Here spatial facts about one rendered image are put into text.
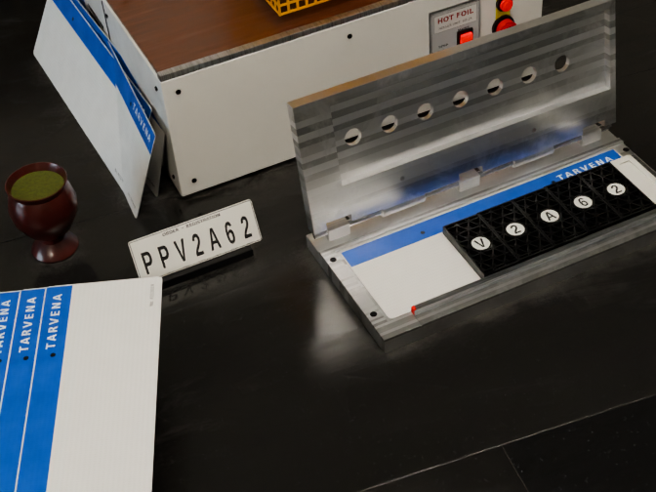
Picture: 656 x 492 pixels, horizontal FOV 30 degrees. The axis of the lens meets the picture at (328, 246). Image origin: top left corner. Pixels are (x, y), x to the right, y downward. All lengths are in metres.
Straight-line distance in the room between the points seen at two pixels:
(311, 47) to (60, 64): 0.46
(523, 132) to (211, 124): 0.40
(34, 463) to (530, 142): 0.74
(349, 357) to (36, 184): 0.44
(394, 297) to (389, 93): 0.24
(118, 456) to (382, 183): 0.50
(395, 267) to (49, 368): 0.43
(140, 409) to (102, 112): 0.60
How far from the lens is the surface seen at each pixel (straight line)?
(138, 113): 1.60
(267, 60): 1.55
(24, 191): 1.53
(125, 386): 1.26
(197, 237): 1.50
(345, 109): 1.44
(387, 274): 1.45
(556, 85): 1.59
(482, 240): 1.48
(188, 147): 1.57
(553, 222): 1.51
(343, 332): 1.42
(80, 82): 1.80
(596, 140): 1.66
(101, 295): 1.36
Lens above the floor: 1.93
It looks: 42 degrees down
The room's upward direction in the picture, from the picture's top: 5 degrees counter-clockwise
